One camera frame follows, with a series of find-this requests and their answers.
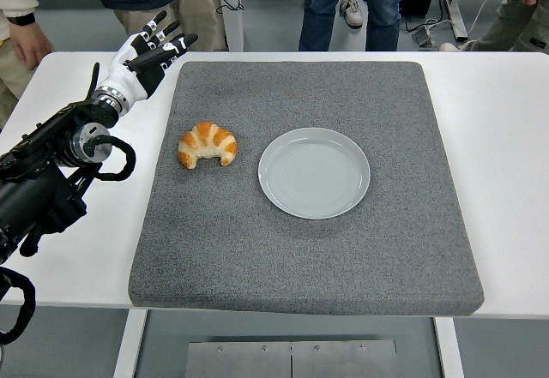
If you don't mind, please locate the golden croissant bread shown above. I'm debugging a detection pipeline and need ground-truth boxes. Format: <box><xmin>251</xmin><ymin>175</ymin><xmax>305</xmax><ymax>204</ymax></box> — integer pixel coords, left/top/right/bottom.
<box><xmin>178</xmin><ymin>121</ymin><xmax>239</xmax><ymax>170</ymax></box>

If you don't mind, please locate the white table leg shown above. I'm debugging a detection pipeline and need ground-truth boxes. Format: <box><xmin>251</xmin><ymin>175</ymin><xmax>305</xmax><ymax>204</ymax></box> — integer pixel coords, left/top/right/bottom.
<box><xmin>432</xmin><ymin>316</ymin><xmax>465</xmax><ymax>378</ymax></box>
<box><xmin>112</xmin><ymin>309</ymin><xmax>149</xmax><ymax>378</ymax></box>

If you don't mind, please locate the white background post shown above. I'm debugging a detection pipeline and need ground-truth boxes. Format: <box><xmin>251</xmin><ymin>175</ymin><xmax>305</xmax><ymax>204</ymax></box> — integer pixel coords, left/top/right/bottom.
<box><xmin>214</xmin><ymin>0</ymin><xmax>244</xmax><ymax>52</ymax></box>

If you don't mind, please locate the grey round plate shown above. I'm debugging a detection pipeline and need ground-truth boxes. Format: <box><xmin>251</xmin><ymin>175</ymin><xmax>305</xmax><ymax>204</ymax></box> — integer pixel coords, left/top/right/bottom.
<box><xmin>257</xmin><ymin>127</ymin><xmax>371</xmax><ymax>219</ymax></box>

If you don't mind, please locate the grey felt mat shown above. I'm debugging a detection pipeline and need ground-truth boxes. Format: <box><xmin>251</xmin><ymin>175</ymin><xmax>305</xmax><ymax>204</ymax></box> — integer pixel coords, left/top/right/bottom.
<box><xmin>127</xmin><ymin>60</ymin><xmax>486</xmax><ymax>318</ymax></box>

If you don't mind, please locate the grey floor pedal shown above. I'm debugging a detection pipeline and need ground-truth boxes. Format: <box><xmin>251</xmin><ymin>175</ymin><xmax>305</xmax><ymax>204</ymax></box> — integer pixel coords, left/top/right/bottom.
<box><xmin>412</xmin><ymin>26</ymin><xmax>437</xmax><ymax>48</ymax></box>

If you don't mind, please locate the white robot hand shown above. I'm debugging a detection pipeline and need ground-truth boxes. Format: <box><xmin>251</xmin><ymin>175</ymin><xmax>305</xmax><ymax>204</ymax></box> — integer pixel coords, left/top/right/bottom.
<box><xmin>97</xmin><ymin>9</ymin><xmax>199</xmax><ymax>101</ymax></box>

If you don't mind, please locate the white background desk leg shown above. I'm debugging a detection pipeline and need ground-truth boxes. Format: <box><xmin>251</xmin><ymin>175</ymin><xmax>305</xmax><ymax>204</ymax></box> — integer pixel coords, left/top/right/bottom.
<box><xmin>441</xmin><ymin>0</ymin><xmax>469</xmax><ymax>43</ymax></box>

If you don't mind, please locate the grey metal plate with screws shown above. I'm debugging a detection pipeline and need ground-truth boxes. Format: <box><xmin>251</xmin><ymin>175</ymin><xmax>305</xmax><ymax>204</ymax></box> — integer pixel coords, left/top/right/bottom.
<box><xmin>184</xmin><ymin>339</ymin><xmax>399</xmax><ymax>378</ymax></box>

